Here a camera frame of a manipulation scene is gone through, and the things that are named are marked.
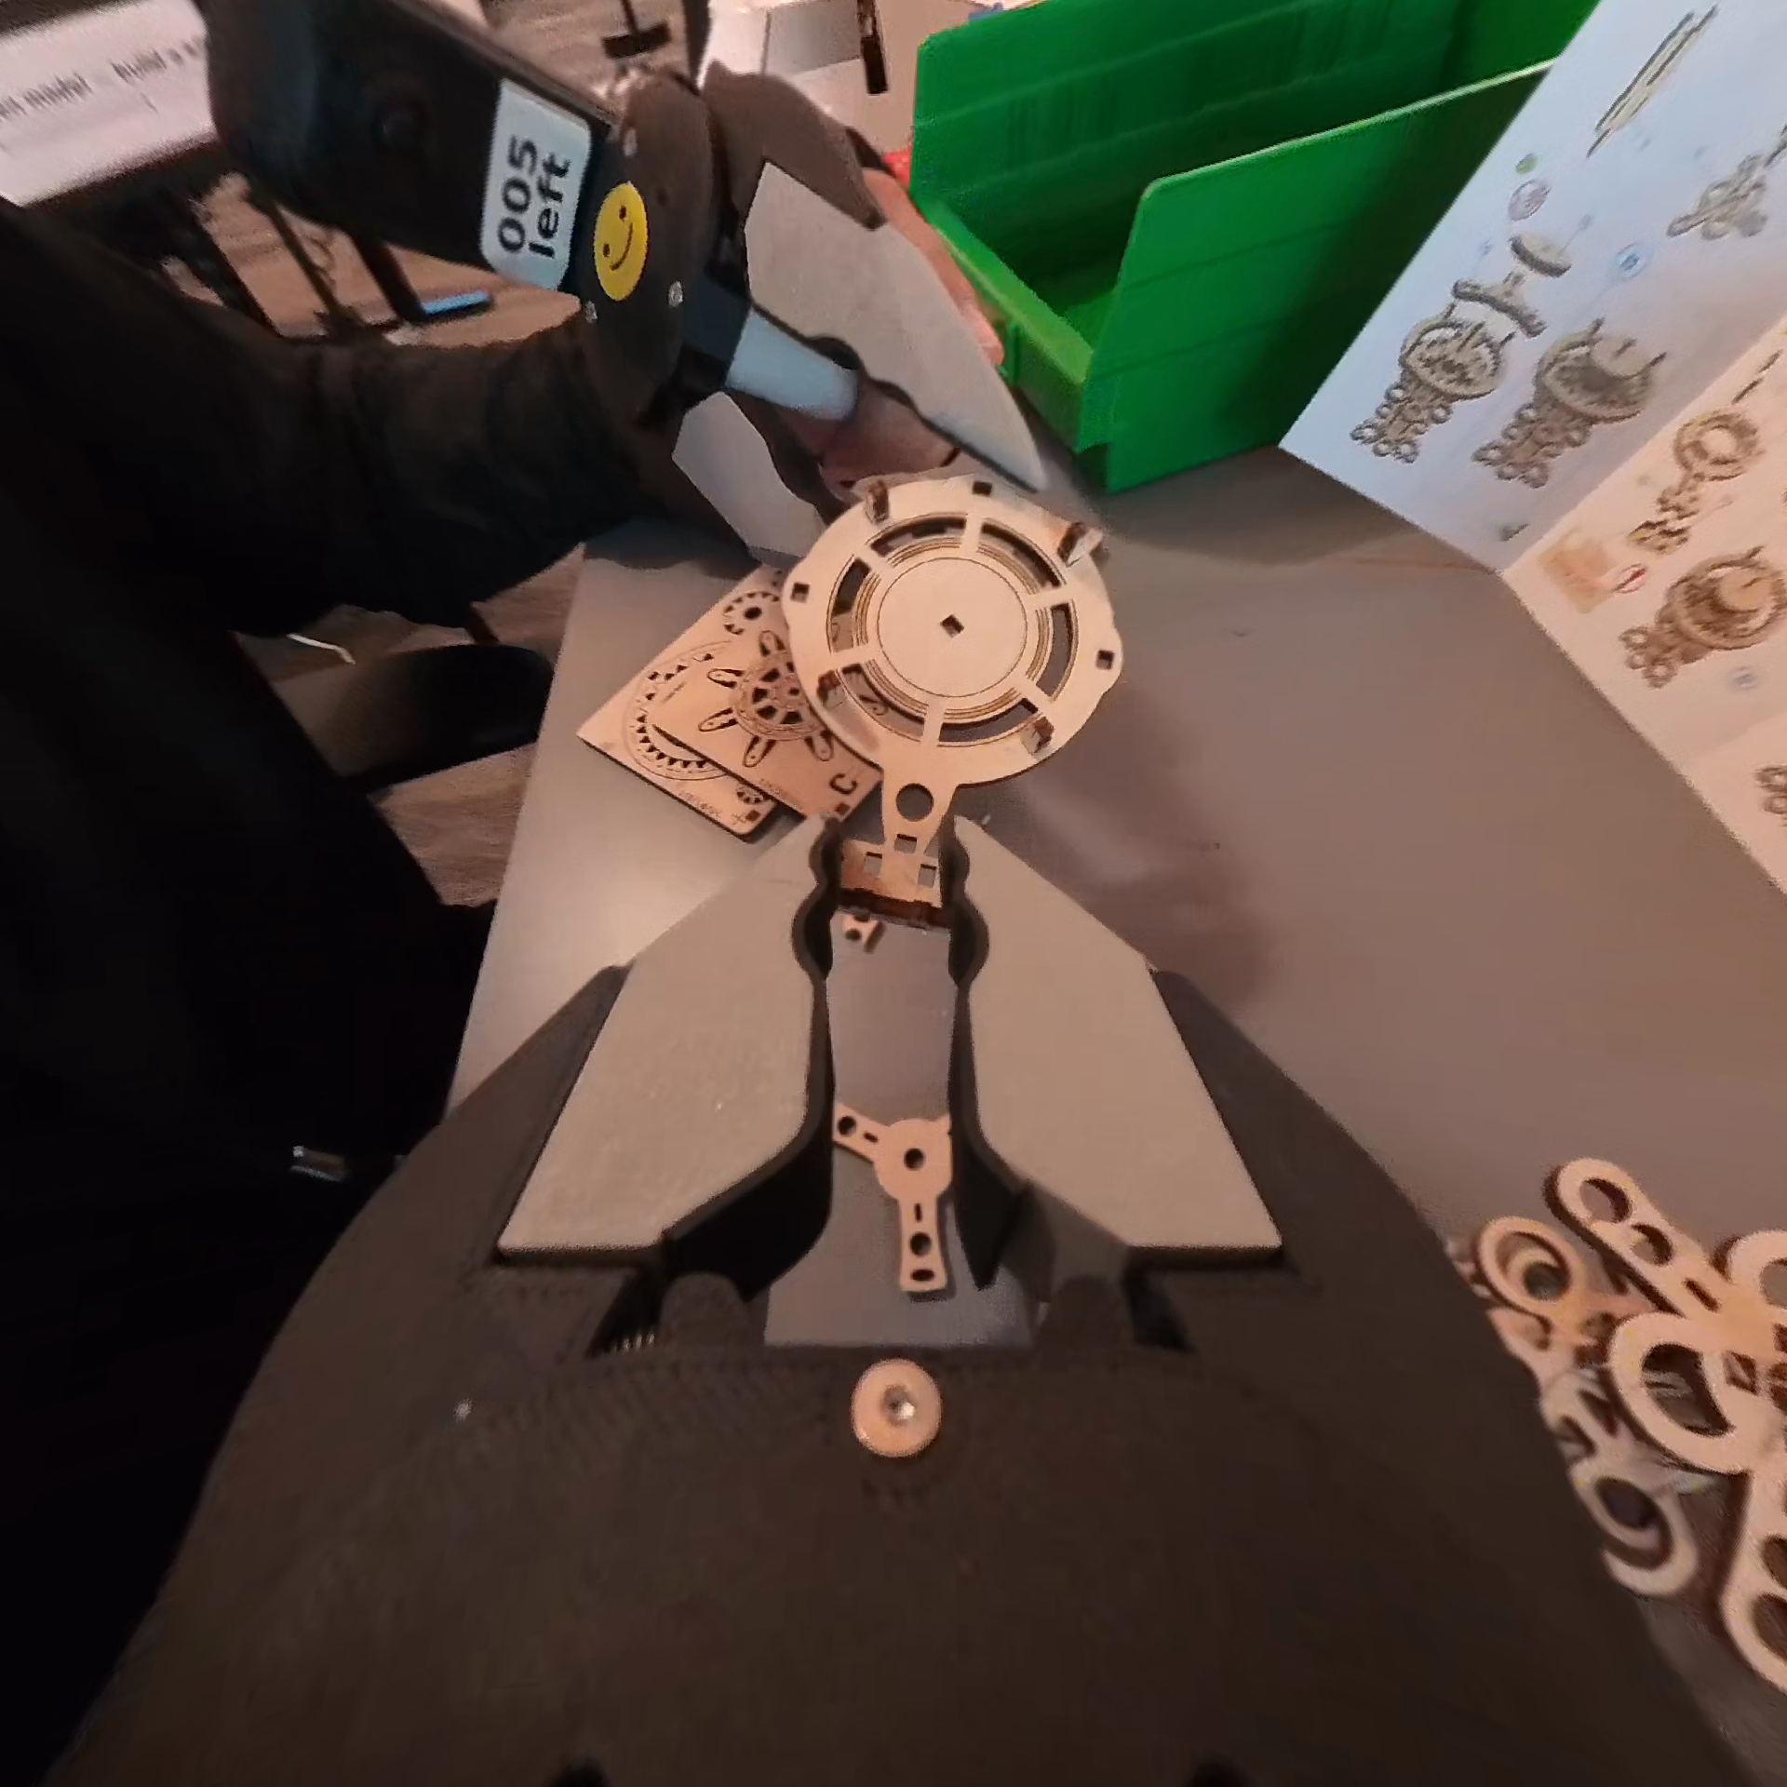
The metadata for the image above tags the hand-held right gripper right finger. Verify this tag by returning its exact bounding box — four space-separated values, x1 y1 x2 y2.
949 817 1282 1266

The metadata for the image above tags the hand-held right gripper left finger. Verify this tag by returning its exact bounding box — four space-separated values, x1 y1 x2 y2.
496 820 839 1307

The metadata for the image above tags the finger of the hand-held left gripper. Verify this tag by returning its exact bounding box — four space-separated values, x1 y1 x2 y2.
669 392 857 563
740 158 1049 497

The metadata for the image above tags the round wooden frame part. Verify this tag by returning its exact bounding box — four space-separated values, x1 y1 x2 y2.
779 472 1119 934

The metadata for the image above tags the round wooden disc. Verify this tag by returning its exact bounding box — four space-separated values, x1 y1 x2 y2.
837 529 1071 726

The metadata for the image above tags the three-arm wooden part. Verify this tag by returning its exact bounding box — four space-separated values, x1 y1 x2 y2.
831 1105 959 1299

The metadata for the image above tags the wooden sheet with ship wheel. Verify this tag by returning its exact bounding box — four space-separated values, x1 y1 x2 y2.
613 560 896 827

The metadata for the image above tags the person's left forearm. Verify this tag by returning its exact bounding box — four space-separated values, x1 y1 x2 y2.
0 194 716 629

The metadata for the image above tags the person's left hand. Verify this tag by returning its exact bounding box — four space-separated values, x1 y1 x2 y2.
817 189 1010 491

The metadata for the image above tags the white printed sign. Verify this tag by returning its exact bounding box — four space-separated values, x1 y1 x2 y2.
0 0 212 203

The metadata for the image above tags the green plastic bin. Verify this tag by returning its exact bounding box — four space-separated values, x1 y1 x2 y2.
910 0 1600 492

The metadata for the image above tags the person's black clothed body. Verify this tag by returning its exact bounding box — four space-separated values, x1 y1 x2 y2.
0 560 489 1787

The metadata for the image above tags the folded paper instruction sheet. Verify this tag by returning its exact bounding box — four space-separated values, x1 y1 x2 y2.
1277 0 1787 896

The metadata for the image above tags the wooden sheet with gear ring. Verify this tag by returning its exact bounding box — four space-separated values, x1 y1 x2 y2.
577 614 786 849

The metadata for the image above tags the wooden ring model assembly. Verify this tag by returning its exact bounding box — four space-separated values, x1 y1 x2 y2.
1445 1157 1787 1656

